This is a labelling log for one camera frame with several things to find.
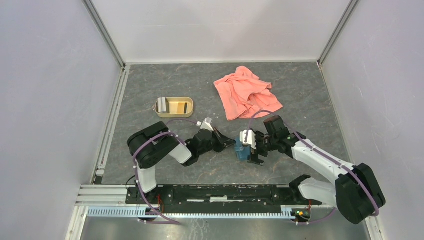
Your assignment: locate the grey card stack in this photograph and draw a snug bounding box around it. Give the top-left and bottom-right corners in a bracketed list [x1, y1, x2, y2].
[156, 97, 169, 114]

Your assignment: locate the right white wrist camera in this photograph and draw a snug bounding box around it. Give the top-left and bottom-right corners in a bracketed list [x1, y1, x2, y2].
[239, 129, 257, 150]

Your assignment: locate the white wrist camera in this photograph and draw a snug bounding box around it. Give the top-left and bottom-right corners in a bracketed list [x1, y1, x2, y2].
[196, 117, 214, 132]
[239, 129, 257, 150]

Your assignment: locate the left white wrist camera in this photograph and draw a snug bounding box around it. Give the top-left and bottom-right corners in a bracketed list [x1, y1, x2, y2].
[196, 117, 214, 132]

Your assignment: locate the white slotted cable duct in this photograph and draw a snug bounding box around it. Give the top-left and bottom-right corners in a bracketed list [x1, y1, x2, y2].
[86, 206, 295, 220]

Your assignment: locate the pink crumpled cloth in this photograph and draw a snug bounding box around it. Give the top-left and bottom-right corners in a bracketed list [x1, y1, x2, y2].
[213, 66, 283, 121]

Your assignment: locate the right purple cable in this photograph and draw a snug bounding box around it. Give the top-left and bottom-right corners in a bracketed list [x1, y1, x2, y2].
[245, 110, 380, 226]

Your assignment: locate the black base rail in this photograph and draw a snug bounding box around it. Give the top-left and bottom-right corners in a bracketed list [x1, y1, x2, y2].
[125, 184, 322, 214]

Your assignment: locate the beige oval tray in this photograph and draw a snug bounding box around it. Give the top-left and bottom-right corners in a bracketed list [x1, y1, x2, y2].
[155, 96, 194, 118]

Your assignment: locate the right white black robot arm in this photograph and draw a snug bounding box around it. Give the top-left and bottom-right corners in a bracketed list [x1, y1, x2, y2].
[239, 115, 387, 225]

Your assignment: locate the purple cable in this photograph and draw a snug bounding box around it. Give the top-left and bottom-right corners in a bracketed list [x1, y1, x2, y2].
[131, 118, 200, 226]
[245, 110, 380, 226]

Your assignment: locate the blue card holder wallet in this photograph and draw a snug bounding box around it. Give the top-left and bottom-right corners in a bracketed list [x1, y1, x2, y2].
[234, 138, 251, 161]

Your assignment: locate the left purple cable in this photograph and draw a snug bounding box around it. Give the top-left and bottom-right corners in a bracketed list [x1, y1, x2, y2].
[131, 118, 200, 226]

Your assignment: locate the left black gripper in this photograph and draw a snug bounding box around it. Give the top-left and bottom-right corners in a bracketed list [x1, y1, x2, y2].
[198, 127, 236, 156]

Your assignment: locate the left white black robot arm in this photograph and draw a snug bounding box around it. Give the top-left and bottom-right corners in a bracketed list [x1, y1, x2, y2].
[126, 117, 236, 204]

